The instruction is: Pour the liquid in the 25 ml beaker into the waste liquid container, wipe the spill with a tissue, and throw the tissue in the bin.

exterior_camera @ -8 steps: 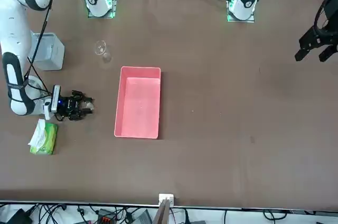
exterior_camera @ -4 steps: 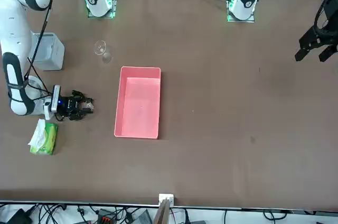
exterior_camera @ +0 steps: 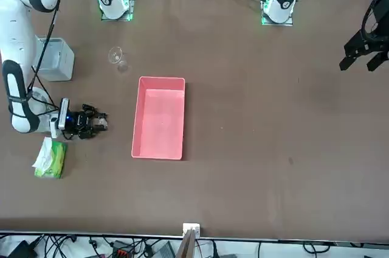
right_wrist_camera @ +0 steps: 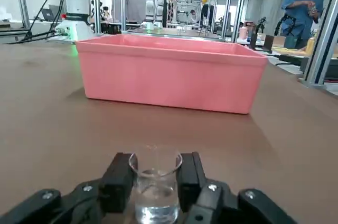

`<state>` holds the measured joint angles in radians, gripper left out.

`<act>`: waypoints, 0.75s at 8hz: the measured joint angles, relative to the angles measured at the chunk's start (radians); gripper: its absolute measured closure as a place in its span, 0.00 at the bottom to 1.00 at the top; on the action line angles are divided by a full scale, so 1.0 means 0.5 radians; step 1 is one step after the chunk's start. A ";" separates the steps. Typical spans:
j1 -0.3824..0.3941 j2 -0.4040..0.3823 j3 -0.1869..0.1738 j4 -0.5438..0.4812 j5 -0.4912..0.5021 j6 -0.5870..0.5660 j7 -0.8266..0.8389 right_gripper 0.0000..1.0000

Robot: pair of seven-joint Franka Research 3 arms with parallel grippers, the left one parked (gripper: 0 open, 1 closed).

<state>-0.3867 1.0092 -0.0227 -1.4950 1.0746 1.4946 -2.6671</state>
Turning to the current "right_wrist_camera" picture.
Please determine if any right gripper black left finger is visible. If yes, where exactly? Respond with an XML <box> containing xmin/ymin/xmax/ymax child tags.
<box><xmin>0</xmin><ymin>152</ymin><xmax>138</xmax><ymax>224</ymax></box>

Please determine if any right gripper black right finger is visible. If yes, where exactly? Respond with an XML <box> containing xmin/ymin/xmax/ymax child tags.
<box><xmin>177</xmin><ymin>152</ymin><xmax>299</xmax><ymax>224</ymax></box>

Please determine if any grey laptop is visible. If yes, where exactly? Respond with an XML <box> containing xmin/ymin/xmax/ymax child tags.
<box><xmin>41</xmin><ymin>8</ymin><xmax>60</xmax><ymax>21</ymax></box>

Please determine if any small glass beaker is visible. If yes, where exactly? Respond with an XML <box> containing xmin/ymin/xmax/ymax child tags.
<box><xmin>128</xmin><ymin>144</ymin><xmax>184</xmax><ymax>224</ymax></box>

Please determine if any standing person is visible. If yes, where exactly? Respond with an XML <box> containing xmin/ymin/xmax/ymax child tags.
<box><xmin>280</xmin><ymin>0</ymin><xmax>325</xmax><ymax>50</ymax></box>

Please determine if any pink plastic container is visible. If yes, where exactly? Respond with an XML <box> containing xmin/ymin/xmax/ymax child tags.
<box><xmin>75</xmin><ymin>34</ymin><xmax>269</xmax><ymax>115</ymax></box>

